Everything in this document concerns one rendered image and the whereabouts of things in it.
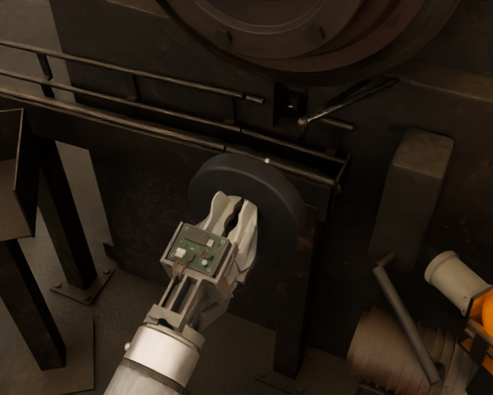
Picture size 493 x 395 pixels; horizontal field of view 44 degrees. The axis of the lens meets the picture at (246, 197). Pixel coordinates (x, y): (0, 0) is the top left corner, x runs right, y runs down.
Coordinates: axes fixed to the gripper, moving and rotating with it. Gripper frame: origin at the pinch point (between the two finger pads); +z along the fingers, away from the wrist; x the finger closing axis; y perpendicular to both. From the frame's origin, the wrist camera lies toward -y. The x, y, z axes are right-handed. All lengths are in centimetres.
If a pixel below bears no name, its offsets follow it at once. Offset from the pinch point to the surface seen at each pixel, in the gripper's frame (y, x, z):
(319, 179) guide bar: -17.6, -4.3, 15.1
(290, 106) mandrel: -17.2, 5.3, 26.4
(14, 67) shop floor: -108, 142, 68
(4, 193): -24, 49, -5
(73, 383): -80, 43, -27
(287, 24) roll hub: 14.8, 0.3, 15.9
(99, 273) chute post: -88, 56, 2
